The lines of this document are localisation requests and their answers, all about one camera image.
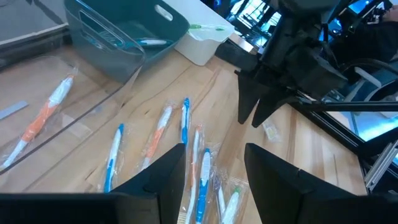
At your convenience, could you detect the white plastic bin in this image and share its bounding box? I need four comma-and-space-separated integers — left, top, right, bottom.
161, 0, 236, 67

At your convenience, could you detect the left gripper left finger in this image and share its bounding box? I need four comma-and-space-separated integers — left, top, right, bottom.
0, 142, 187, 224

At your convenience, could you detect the blue toothbrush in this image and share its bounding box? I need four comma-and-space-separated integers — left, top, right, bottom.
117, 37, 171, 51
180, 97, 192, 147
102, 123, 126, 194
194, 147, 213, 224

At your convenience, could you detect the purple toothbrush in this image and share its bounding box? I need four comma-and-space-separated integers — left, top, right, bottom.
213, 175, 227, 220

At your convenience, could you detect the person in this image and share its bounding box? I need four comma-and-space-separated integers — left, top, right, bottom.
329, 2, 398, 75

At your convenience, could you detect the teal plastic bin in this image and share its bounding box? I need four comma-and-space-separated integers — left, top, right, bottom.
63, 0, 191, 84

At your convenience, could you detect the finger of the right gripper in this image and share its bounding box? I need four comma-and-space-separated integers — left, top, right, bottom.
251, 90, 299, 128
234, 70, 261, 125

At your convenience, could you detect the clear plastic bin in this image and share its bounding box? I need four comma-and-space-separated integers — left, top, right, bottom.
0, 0, 147, 175

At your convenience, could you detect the silver aluminium extrusion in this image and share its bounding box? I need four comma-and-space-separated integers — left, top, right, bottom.
363, 139, 398, 193

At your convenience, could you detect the grey office chair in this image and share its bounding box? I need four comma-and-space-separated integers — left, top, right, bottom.
340, 58, 398, 103

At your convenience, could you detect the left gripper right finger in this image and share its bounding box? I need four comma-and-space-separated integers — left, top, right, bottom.
244, 142, 398, 224

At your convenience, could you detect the green toothbrush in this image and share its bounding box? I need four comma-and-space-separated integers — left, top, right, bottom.
188, 23, 226, 32
220, 185, 243, 224

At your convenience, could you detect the grey label strip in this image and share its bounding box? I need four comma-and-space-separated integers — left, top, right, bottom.
0, 99, 30, 121

